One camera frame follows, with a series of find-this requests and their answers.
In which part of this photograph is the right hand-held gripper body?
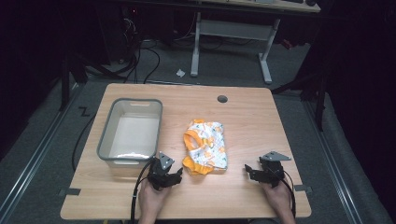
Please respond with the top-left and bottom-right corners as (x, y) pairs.
(259, 150), (292, 189)

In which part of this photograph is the black floor cables bundle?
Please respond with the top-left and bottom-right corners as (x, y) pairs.
(118, 12), (162, 85)

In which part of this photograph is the grey tape strip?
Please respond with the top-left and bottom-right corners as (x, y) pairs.
(58, 188), (82, 197)
(293, 184), (313, 193)

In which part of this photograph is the white basin with grey rim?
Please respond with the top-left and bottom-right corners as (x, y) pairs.
(96, 97), (164, 179)

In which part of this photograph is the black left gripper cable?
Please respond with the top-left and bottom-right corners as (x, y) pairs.
(130, 158), (157, 224)

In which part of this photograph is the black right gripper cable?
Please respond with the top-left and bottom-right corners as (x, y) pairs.
(279, 169), (297, 219)

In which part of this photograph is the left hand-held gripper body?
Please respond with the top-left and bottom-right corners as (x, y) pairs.
(147, 151), (177, 191)

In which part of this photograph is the desk with white metal legs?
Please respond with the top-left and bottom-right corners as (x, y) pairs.
(122, 0), (322, 85)

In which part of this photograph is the black metal stand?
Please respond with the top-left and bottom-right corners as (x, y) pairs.
(270, 69), (332, 133)
(58, 50), (90, 112)

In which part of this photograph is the thin black floor cable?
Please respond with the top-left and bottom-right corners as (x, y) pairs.
(71, 112), (98, 173)

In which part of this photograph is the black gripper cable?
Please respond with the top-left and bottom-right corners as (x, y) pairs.
(279, 169), (297, 219)
(130, 158), (157, 224)

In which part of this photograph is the orange patterned white garment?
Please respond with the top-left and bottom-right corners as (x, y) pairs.
(182, 118), (229, 175)

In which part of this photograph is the person's right hand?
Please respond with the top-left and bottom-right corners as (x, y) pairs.
(260, 179), (293, 217)

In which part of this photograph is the metal floor rail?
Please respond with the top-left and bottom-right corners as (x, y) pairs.
(302, 100), (364, 224)
(0, 83), (82, 217)

